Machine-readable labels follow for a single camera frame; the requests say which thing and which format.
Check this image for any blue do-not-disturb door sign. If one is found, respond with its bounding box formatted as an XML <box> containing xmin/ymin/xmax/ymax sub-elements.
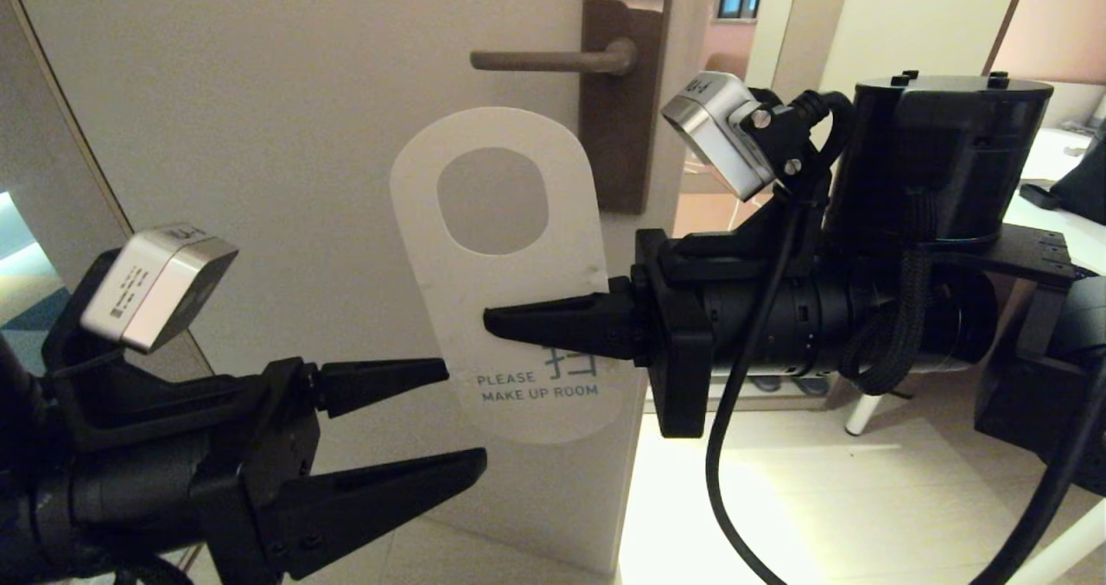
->
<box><xmin>389</xmin><ymin>107</ymin><xmax>645</xmax><ymax>445</ymax></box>

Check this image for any bronze door lock plate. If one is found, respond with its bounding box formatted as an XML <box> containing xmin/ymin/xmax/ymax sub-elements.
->
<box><xmin>577</xmin><ymin>0</ymin><xmax>677</xmax><ymax>214</ymax></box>

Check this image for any beige wooden door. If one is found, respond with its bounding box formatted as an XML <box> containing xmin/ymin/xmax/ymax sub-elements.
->
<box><xmin>7</xmin><ymin>0</ymin><xmax>718</xmax><ymax>569</ymax></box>

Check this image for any white table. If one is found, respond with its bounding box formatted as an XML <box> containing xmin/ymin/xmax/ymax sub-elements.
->
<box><xmin>845</xmin><ymin>194</ymin><xmax>1106</xmax><ymax>585</ymax></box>

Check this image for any beige wardrobe shelf unit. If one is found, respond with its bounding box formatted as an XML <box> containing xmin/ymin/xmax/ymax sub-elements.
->
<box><xmin>644</xmin><ymin>0</ymin><xmax>1033</xmax><ymax>415</ymax></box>

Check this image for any white washbasin counter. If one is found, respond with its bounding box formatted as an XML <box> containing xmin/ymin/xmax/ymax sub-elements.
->
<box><xmin>1037</xmin><ymin>79</ymin><xmax>1106</xmax><ymax>184</ymax></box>

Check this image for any black bag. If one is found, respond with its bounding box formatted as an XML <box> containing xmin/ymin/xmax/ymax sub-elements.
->
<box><xmin>1047</xmin><ymin>131</ymin><xmax>1106</xmax><ymax>223</ymax></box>

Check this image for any black camera cable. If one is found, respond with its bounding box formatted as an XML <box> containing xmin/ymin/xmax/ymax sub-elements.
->
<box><xmin>704</xmin><ymin>91</ymin><xmax>1106</xmax><ymax>585</ymax></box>

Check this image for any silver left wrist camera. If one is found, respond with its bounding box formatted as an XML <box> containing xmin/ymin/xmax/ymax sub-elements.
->
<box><xmin>80</xmin><ymin>225</ymin><xmax>239</xmax><ymax>354</ymax></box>

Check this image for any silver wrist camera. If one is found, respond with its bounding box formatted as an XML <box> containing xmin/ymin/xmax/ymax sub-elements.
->
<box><xmin>661</xmin><ymin>71</ymin><xmax>813</xmax><ymax>201</ymax></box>
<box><xmin>80</xmin><ymin>225</ymin><xmax>239</xmax><ymax>354</ymax></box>

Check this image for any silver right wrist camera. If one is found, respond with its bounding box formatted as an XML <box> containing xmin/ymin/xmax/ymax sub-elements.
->
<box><xmin>661</xmin><ymin>71</ymin><xmax>813</xmax><ymax>201</ymax></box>

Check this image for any black braided cable sleeve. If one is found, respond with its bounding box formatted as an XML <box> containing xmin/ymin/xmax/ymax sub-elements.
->
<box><xmin>838</xmin><ymin>192</ymin><xmax>943</xmax><ymax>396</ymax></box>

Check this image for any bronze door handle lever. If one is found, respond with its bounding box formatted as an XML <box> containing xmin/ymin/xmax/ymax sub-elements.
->
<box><xmin>470</xmin><ymin>37</ymin><xmax>640</xmax><ymax>76</ymax></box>

